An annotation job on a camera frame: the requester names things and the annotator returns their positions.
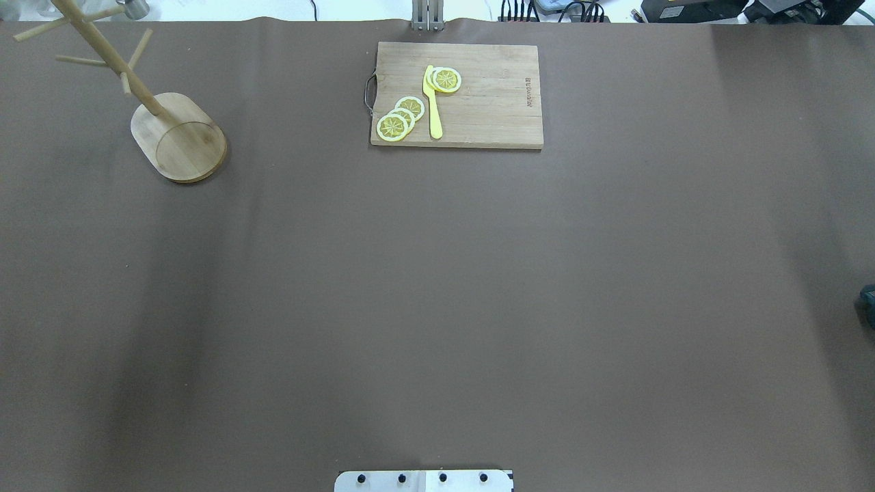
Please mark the blue-grey HOME mug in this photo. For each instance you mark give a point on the blue-grey HOME mug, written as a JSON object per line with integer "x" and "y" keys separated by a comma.
{"x": 866, "y": 304}

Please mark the wooden cup storage rack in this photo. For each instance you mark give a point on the wooden cup storage rack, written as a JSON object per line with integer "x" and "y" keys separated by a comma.
{"x": 180, "y": 141}

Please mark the small steel cup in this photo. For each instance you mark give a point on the small steel cup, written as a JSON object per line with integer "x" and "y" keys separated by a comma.
{"x": 134, "y": 9}

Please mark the yellow plastic knife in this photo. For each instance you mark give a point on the yellow plastic knife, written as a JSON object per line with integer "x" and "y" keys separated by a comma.
{"x": 435, "y": 124}

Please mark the lemon slice front left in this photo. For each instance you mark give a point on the lemon slice front left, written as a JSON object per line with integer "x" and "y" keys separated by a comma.
{"x": 392, "y": 127}

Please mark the lemon slice middle left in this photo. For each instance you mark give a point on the lemon slice middle left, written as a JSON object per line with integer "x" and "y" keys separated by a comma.
{"x": 408, "y": 116}

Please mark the wooden cutting board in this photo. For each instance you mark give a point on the wooden cutting board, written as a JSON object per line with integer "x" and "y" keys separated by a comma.
{"x": 498, "y": 105}

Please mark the lemon slice top right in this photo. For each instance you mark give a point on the lemon slice top right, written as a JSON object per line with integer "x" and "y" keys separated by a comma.
{"x": 445, "y": 79}

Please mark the lemon slice under right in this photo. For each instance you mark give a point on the lemon slice under right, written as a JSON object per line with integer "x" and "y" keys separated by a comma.
{"x": 429, "y": 80}

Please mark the brown table mat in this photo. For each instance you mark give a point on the brown table mat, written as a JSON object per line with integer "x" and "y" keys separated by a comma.
{"x": 663, "y": 298}

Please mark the grey metal bracket post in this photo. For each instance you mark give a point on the grey metal bracket post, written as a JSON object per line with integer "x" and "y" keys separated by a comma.
{"x": 427, "y": 15}

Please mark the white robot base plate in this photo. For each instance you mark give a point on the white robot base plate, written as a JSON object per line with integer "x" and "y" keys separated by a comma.
{"x": 454, "y": 479}

